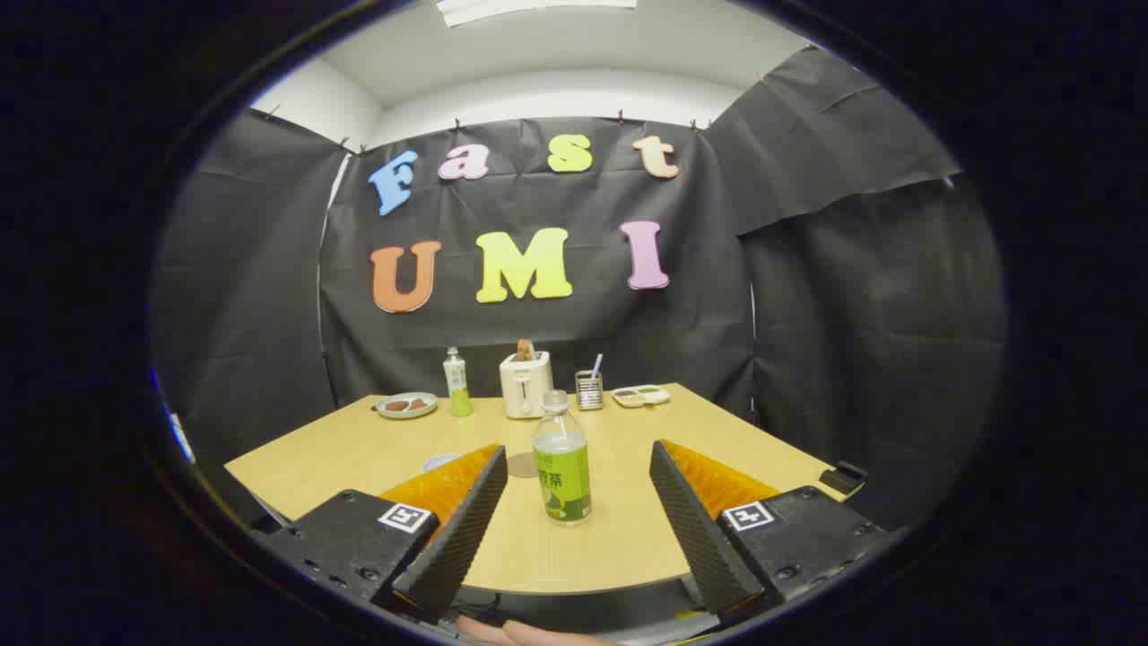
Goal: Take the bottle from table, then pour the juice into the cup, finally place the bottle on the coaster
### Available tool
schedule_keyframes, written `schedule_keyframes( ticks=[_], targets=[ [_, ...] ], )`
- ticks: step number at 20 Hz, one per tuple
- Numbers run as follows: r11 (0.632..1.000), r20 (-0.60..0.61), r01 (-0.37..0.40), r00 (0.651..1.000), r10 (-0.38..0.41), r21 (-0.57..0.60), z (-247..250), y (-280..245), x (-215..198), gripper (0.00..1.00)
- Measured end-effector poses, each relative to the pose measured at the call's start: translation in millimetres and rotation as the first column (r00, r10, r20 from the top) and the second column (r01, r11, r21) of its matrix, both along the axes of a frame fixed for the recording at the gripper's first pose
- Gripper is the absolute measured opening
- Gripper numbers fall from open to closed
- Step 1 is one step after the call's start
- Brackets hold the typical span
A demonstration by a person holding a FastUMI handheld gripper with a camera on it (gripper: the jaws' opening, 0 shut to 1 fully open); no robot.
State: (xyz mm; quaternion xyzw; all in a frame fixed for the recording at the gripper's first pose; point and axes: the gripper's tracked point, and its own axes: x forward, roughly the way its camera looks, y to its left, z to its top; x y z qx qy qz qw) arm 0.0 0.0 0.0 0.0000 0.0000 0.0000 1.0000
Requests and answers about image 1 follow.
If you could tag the pale green plate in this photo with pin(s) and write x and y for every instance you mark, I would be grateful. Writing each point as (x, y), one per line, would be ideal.
(408, 414)

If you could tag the small black block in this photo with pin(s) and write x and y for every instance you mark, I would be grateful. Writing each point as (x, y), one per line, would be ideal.
(843, 477)

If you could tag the wooden table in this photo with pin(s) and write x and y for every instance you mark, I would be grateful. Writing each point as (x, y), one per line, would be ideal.
(610, 538)

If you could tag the small green drink bottle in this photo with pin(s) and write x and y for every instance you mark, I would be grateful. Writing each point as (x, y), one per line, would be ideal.
(459, 395)

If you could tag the white divided tray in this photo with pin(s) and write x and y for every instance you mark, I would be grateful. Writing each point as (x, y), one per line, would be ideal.
(641, 396)

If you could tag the white cup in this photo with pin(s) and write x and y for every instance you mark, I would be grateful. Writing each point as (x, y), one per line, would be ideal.
(437, 462)

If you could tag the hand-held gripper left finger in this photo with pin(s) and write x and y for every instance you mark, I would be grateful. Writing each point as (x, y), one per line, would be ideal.
(466, 529)

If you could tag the white toaster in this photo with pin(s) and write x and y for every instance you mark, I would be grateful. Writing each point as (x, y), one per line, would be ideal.
(525, 386)

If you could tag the green label juice bottle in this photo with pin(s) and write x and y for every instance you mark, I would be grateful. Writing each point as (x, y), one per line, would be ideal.
(563, 484)

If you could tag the metal mesh holder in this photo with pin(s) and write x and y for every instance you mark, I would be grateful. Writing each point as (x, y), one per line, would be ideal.
(589, 395)

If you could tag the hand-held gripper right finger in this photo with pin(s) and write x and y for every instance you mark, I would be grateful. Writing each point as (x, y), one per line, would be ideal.
(695, 529)

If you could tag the round brown coaster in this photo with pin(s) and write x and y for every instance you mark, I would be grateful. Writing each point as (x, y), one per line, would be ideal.
(520, 467)

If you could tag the brown bread slice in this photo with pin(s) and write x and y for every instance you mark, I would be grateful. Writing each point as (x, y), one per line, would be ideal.
(526, 350)

